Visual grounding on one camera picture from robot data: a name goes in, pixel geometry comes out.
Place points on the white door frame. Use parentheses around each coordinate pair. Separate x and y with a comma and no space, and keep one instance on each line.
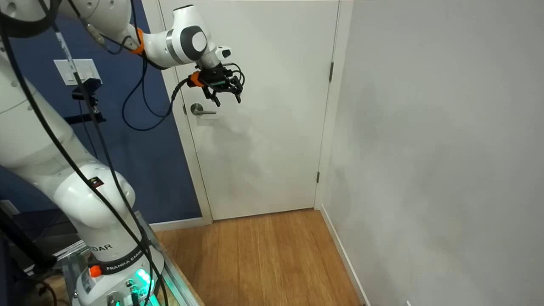
(340,113)

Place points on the white baseboard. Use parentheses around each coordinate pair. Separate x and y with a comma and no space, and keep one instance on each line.
(345,256)

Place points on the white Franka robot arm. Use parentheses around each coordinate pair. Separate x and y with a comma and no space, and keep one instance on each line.
(34,147)

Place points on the metal door hinge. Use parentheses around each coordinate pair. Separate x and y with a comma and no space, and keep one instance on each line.
(330,72)
(318,178)

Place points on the robot base cart green light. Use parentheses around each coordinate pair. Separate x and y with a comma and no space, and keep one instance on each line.
(180,286)

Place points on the white door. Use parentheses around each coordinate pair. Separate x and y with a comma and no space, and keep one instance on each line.
(265,142)

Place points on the black equipment bracket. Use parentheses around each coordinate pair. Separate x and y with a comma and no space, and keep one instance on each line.
(22,244)

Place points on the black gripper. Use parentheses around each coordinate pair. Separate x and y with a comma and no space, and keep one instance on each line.
(221,77)

